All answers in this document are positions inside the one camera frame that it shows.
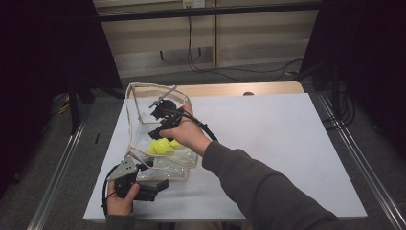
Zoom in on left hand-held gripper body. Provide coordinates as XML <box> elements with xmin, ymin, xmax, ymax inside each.
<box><xmin>107</xmin><ymin>155</ymin><xmax>143</xmax><ymax>201</ymax></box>

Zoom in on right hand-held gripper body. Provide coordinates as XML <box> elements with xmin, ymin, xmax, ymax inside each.
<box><xmin>147</xmin><ymin>84</ymin><xmax>185</xmax><ymax>128</ymax></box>

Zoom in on yellow shuttlecock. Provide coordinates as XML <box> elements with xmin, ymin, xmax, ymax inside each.
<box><xmin>147</xmin><ymin>137</ymin><xmax>175</xmax><ymax>156</ymax></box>
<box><xmin>169</xmin><ymin>139</ymin><xmax>187</xmax><ymax>151</ymax></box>

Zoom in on clear plastic bag beige trim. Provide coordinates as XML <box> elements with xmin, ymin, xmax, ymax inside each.
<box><xmin>124</xmin><ymin>81</ymin><xmax>199</xmax><ymax>182</ymax></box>

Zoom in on person's right hand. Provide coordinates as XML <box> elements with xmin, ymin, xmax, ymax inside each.
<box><xmin>159</xmin><ymin>104</ymin><xmax>213</xmax><ymax>157</ymax></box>

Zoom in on person's left hand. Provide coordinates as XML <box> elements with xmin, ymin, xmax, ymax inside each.
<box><xmin>105</xmin><ymin>181</ymin><xmax>142</xmax><ymax>217</ymax></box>

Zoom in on wooden table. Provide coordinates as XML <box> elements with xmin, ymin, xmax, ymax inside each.
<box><xmin>127</xmin><ymin>80</ymin><xmax>305</xmax><ymax>99</ymax></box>

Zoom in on black metal stand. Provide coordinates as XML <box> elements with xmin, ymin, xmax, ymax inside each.
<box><xmin>68</xmin><ymin>75</ymin><xmax>97</xmax><ymax>133</ymax></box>

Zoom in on black horizontal bar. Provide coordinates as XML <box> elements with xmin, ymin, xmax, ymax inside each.
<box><xmin>97</xmin><ymin>2</ymin><xmax>322</xmax><ymax>23</ymax></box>

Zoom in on white table sheet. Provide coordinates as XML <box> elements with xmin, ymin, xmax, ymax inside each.
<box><xmin>83</xmin><ymin>93</ymin><xmax>368</xmax><ymax>221</ymax></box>

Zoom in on dark curtain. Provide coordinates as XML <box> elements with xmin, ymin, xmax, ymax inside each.
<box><xmin>300</xmin><ymin>0</ymin><xmax>406</xmax><ymax>161</ymax></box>
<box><xmin>0</xmin><ymin>0</ymin><xmax>124</xmax><ymax>199</ymax></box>

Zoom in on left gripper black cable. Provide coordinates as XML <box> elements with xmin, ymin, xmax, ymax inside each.
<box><xmin>101</xmin><ymin>164</ymin><xmax>121</xmax><ymax>219</ymax></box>

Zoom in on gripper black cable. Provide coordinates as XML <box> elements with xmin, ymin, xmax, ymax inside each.
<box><xmin>101</xmin><ymin>164</ymin><xmax>121</xmax><ymax>219</ymax></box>
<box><xmin>159</xmin><ymin>107</ymin><xmax>219</xmax><ymax>142</ymax></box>

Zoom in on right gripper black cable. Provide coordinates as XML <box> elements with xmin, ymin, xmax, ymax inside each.
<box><xmin>159</xmin><ymin>107</ymin><xmax>219</xmax><ymax>142</ymax></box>

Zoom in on aluminium floor rail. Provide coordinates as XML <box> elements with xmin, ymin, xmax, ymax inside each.
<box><xmin>317</xmin><ymin>92</ymin><xmax>406</xmax><ymax>230</ymax></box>
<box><xmin>27</xmin><ymin>123</ymin><xmax>85</xmax><ymax>230</ymax></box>

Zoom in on black wall cable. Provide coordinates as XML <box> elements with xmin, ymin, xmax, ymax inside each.
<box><xmin>186</xmin><ymin>6</ymin><xmax>305</xmax><ymax>82</ymax></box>

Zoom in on yellow floor cables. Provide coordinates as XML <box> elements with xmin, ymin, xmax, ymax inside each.
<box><xmin>51</xmin><ymin>92</ymin><xmax>73</xmax><ymax>116</ymax></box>

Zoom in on wall socket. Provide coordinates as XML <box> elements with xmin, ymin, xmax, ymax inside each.
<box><xmin>182</xmin><ymin>0</ymin><xmax>206</xmax><ymax>9</ymax></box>

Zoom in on black floor cables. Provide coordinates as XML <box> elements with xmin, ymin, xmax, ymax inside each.
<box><xmin>322</xmin><ymin>82</ymin><xmax>356</xmax><ymax>130</ymax></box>

